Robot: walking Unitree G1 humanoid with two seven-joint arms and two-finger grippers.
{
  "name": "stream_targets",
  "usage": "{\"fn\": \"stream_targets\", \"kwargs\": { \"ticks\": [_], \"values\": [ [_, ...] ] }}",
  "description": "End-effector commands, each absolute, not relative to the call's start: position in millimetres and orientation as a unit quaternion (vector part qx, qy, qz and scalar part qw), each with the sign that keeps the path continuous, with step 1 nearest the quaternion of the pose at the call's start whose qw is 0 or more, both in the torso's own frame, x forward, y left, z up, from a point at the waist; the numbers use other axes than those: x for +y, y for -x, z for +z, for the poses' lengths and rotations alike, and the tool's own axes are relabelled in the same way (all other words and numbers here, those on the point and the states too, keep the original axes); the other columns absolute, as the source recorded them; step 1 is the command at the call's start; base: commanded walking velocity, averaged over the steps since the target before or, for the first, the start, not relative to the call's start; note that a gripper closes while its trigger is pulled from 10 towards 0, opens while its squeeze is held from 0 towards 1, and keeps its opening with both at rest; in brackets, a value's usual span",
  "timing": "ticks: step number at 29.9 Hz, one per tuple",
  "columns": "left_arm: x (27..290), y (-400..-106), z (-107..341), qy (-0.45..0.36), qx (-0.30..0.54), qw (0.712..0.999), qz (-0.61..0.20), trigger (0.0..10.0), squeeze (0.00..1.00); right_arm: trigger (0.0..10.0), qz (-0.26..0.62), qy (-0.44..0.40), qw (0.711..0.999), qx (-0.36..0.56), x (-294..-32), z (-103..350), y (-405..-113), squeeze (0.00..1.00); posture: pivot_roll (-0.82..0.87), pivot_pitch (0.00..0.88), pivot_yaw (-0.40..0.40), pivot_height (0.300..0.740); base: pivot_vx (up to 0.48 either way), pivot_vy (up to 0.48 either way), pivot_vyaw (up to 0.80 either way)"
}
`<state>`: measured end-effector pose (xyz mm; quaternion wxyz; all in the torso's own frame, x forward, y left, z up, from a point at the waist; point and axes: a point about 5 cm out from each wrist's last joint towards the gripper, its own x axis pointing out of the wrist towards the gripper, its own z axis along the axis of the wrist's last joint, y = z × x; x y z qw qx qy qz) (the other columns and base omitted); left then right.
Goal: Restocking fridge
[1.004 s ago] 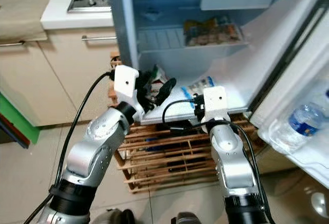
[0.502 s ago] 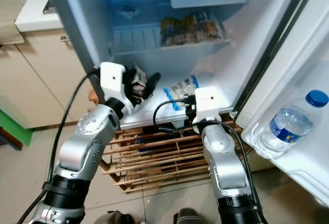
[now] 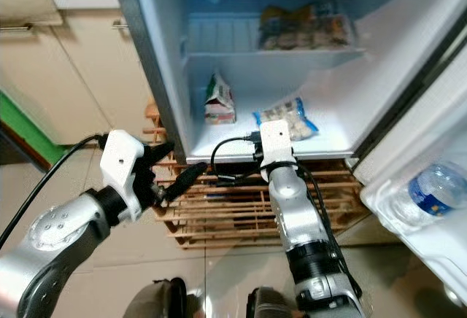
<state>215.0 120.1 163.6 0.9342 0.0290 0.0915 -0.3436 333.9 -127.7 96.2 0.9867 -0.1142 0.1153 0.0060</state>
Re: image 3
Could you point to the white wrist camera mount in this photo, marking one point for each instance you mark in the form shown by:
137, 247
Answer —
120, 161
277, 143

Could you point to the clear blue-edged dumpling package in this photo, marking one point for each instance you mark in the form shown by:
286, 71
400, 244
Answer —
292, 110

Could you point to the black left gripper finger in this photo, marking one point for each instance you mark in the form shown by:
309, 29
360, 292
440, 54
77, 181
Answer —
186, 179
160, 152

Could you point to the clear blue-label water bottle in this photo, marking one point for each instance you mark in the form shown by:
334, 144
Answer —
427, 190

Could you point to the robot right leg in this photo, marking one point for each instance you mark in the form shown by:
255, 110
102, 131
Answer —
271, 305

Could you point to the beige kitchen base cabinet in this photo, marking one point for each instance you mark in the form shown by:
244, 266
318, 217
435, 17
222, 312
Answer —
87, 77

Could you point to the wooden slatted rack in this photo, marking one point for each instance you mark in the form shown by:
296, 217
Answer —
226, 223

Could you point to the colourful frozen food bag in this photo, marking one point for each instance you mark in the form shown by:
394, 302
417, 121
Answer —
306, 30

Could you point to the white fridge door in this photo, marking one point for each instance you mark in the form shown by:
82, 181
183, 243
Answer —
445, 260

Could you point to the small white green carton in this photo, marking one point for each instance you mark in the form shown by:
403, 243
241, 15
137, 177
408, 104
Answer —
220, 106

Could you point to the small dark grey fridge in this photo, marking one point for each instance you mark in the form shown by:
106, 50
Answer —
372, 77

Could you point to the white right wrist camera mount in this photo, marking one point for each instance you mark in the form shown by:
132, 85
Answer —
277, 143

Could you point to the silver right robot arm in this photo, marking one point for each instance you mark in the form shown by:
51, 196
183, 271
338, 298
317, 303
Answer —
299, 216

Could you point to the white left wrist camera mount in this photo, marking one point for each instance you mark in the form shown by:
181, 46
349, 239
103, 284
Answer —
120, 161

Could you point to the clear fridge shelf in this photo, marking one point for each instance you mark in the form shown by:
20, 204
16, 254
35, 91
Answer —
215, 37

